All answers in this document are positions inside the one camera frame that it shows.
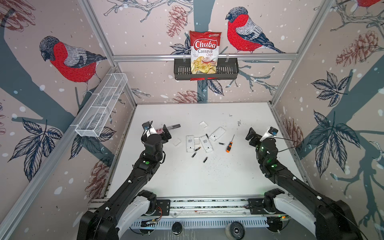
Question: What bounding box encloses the white battery cover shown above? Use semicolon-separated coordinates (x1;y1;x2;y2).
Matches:
194;137;200;146
173;138;182;147
200;121;208;128

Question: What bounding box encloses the white remote control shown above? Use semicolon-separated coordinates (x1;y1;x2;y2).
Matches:
186;135;195;153
209;127;226;142
199;135;213;153

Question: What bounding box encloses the orange black screwdriver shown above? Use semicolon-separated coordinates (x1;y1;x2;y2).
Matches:
226;135;235;153

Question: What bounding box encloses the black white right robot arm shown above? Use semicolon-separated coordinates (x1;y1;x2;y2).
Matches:
246;128;364;240

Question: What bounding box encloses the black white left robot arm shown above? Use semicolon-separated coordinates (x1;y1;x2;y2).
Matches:
77;122;172;240

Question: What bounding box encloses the Chuba cassava chips bag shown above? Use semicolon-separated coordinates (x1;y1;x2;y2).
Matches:
190;31;221;74

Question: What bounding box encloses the pink handled knife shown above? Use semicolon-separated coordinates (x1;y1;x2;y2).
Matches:
156;124;181;134

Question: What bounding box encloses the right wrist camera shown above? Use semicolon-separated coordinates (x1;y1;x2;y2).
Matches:
260;127;279;142

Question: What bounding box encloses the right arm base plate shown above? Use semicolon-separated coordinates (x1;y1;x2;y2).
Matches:
246;198;287;216

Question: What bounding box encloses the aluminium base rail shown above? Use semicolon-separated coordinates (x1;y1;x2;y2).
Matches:
86;195;316;221

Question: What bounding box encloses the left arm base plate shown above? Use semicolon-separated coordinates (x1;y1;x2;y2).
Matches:
143;199;171;218

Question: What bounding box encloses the white wire mesh basket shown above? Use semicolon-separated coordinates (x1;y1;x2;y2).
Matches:
75;73;128;138

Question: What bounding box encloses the black wall basket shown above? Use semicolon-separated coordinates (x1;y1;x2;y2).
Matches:
174;58;239;81

